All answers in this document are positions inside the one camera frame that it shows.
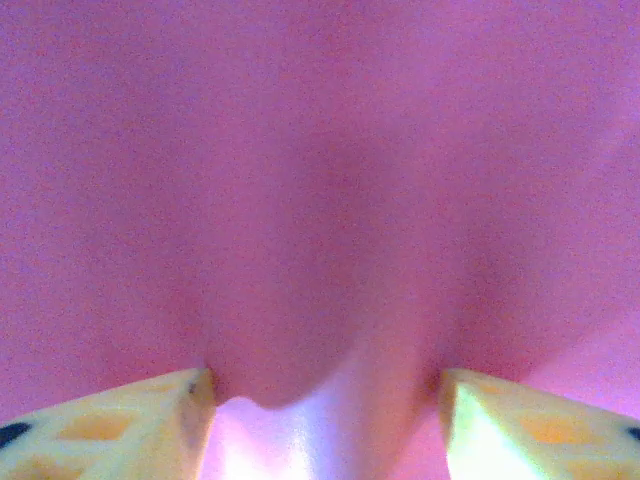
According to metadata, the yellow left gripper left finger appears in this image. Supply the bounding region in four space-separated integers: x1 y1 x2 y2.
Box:
0 367 219 480

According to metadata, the red cloth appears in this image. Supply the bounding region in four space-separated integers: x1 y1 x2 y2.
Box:
0 0 640 429

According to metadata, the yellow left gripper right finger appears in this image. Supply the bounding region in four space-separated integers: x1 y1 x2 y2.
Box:
438 367 640 480

